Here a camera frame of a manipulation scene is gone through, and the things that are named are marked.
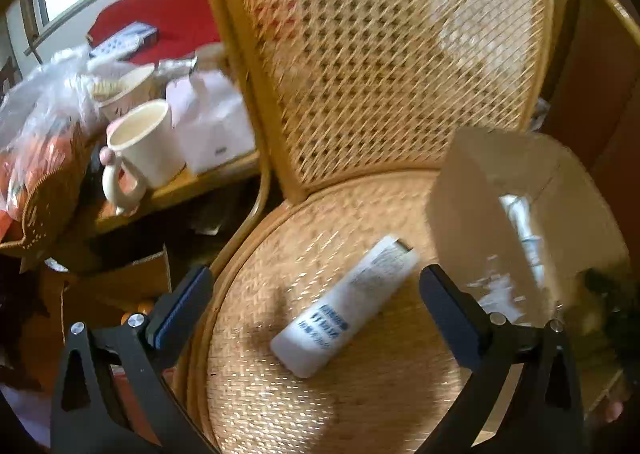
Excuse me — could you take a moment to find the red cloth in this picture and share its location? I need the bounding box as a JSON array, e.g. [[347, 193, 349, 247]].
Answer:
[[87, 0, 223, 70]]

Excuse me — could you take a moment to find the long white remote control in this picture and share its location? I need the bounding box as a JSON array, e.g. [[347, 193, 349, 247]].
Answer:
[[270, 234, 420, 379]]

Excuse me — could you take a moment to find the person's right hand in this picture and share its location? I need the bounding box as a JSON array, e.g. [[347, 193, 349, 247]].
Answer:
[[597, 399, 626, 425]]

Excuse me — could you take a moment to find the brown wooden door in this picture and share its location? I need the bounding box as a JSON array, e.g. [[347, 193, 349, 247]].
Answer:
[[550, 0, 640, 245]]

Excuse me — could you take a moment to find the wicker basket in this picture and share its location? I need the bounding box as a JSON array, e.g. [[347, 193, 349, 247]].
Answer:
[[0, 134, 96, 255]]

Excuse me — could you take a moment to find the brown cardboard carton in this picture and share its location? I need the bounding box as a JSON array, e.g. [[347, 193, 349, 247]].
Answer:
[[40, 244, 173, 335]]

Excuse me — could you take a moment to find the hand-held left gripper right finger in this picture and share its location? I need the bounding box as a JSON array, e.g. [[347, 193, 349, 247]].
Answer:
[[417, 263, 586, 454]]

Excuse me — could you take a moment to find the cardboard box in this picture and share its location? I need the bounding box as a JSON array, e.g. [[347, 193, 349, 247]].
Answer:
[[424, 127, 631, 415]]

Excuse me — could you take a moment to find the white tissue box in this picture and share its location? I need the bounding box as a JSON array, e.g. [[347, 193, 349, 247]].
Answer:
[[165, 69, 257, 175]]

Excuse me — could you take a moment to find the blue white patterned box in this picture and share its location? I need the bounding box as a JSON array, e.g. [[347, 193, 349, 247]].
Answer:
[[89, 22, 158, 60]]

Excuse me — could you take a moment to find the paper cup with contents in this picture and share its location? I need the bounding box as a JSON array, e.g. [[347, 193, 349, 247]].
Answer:
[[92, 63, 158, 122]]

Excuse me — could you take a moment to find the clear plastic bag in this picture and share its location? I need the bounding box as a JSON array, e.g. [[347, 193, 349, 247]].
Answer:
[[0, 47, 131, 235]]

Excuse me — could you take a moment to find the wooden side table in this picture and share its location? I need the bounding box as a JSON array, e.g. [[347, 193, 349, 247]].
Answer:
[[95, 149, 261, 230]]

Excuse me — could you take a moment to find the cream ceramic mug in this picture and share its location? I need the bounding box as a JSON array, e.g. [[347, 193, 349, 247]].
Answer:
[[101, 99, 187, 216]]

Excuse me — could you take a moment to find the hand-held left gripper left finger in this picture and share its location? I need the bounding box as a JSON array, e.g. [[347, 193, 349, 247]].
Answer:
[[50, 264, 221, 454]]

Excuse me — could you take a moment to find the rattan cane chair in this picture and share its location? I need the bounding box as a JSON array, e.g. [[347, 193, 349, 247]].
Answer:
[[172, 0, 640, 454]]

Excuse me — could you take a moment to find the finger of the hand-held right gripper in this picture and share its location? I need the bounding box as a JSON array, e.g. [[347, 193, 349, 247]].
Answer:
[[582, 268, 640, 370]]

